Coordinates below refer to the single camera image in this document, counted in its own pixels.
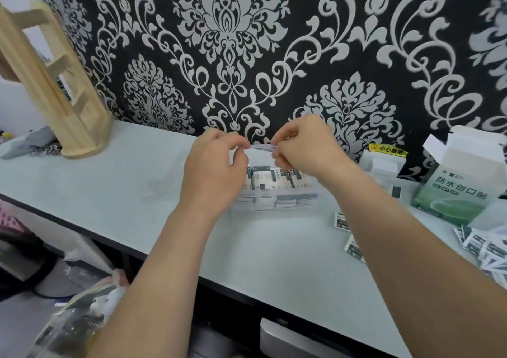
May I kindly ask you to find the wooden rack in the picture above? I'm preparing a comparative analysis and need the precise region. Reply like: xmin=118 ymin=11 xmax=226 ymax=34
xmin=0 ymin=1 xmax=114 ymax=159

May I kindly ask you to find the white appliance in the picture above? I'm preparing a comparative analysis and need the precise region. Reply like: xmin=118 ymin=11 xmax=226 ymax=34
xmin=259 ymin=317 xmax=357 ymax=358

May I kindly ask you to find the clear plastic storage box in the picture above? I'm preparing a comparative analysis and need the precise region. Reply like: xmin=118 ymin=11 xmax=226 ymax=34
xmin=231 ymin=148 xmax=330 ymax=213

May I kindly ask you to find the black bin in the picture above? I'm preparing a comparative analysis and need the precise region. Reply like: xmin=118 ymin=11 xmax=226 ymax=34
xmin=0 ymin=230 xmax=57 ymax=304

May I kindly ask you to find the pink patterned cloth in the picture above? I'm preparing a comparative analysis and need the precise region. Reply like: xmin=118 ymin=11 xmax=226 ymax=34
xmin=0 ymin=203 xmax=25 ymax=233

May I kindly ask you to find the grey cloth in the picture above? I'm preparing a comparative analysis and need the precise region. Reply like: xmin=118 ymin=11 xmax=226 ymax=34
xmin=0 ymin=126 xmax=57 ymax=161

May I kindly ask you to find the green and white bandage carton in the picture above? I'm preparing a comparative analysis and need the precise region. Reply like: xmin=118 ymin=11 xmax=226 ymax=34
xmin=411 ymin=125 xmax=507 ymax=226

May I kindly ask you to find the pile of bandage packets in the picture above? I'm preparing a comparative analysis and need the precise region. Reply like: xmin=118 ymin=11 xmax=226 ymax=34
xmin=453 ymin=222 xmax=507 ymax=291

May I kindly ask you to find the person's right hand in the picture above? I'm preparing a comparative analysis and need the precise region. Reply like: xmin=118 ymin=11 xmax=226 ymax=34
xmin=270 ymin=114 xmax=350 ymax=185

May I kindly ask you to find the metal key chain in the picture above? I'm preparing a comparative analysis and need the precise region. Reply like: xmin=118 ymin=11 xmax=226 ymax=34
xmin=29 ymin=142 xmax=63 ymax=157

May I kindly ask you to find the person's right forearm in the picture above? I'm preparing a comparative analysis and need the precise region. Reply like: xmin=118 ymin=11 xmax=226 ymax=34
xmin=317 ymin=163 xmax=507 ymax=358

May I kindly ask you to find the person's left hand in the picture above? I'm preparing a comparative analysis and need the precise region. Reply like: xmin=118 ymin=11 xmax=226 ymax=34
xmin=179 ymin=128 xmax=252 ymax=221

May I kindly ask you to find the row of bandage packets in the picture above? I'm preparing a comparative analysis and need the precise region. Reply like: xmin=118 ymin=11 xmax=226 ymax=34
xmin=237 ymin=165 xmax=319 ymax=209

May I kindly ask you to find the yellow warning sticker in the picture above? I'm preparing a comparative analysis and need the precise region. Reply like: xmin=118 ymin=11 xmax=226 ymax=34
xmin=368 ymin=143 xmax=408 ymax=159

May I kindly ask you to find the person's left forearm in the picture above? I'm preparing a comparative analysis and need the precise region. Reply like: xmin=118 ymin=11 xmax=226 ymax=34
xmin=86 ymin=203 xmax=223 ymax=358

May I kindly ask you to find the small white open carton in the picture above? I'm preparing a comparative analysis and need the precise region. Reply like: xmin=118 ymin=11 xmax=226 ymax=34
xmin=358 ymin=150 xmax=407 ymax=181

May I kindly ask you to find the clear plastic bag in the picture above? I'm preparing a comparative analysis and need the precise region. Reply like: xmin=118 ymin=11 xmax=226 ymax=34
xmin=26 ymin=268 xmax=130 ymax=358

